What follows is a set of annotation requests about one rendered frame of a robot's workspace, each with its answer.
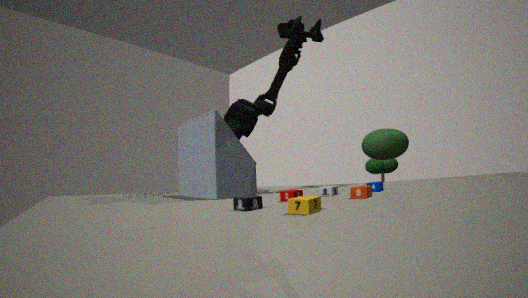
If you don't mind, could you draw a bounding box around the red block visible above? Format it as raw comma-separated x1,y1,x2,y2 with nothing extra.
280,190,303,202

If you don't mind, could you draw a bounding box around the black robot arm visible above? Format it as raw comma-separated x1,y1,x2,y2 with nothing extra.
224,41,301,140

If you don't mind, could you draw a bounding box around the yellow block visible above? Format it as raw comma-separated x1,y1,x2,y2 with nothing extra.
287,196,322,215

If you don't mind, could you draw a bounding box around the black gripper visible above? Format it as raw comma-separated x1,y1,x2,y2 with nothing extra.
277,16,324,50

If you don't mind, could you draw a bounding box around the blue block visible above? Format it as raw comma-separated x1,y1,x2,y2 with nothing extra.
366,181,383,192

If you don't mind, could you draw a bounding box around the orange block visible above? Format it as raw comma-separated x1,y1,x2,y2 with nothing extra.
350,185,372,199

